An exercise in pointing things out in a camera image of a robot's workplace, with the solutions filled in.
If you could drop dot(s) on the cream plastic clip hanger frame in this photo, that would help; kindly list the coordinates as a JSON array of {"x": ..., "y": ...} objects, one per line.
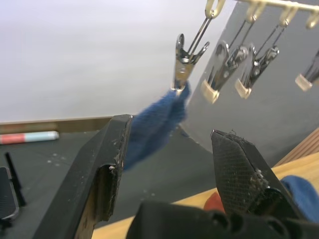
[{"x": 286, "y": 6}]

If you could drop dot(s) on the slatted wooden panel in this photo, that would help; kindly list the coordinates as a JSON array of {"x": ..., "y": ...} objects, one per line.
[{"x": 302, "y": 147}]

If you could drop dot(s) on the red sock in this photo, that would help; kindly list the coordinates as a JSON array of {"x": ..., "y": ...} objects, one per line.
[{"x": 213, "y": 203}]

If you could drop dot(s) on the wooden ledge strip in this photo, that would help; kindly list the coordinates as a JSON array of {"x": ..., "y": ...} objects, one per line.
[{"x": 74, "y": 124}]

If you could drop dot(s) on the black thin stick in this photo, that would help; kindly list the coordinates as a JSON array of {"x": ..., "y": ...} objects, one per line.
[{"x": 15, "y": 179}]

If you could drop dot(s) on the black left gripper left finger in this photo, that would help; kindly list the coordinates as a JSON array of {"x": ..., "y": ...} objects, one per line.
[{"x": 92, "y": 159}]

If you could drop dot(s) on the pink and teal tube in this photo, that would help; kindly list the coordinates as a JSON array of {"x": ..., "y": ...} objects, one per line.
[{"x": 27, "y": 137}]

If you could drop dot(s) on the dark blue knitted sock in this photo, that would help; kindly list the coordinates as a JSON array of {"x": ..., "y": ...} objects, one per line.
[{"x": 155, "y": 124}]

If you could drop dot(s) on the grey curved board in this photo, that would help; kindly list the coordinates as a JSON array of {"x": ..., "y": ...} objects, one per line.
[{"x": 274, "y": 119}]

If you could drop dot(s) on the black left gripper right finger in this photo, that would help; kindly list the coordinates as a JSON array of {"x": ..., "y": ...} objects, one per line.
[{"x": 233, "y": 169}]

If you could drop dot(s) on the metal hanger clip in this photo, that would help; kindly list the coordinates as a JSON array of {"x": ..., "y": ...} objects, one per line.
[
  {"x": 220, "y": 67},
  {"x": 251, "y": 69},
  {"x": 307, "y": 77},
  {"x": 182, "y": 64}
]

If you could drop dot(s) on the black flat device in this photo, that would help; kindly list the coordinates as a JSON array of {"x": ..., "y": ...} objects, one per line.
[{"x": 6, "y": 194}]

